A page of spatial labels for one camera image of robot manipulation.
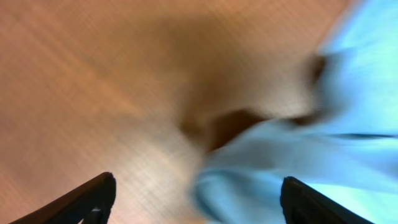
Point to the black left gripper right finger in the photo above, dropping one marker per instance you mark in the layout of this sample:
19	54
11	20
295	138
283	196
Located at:
302	204

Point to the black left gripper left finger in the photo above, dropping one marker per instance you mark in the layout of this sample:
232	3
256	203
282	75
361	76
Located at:
91	202

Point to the light blue t-shirt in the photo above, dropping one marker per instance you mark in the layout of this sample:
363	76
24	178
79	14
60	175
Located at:
348	153

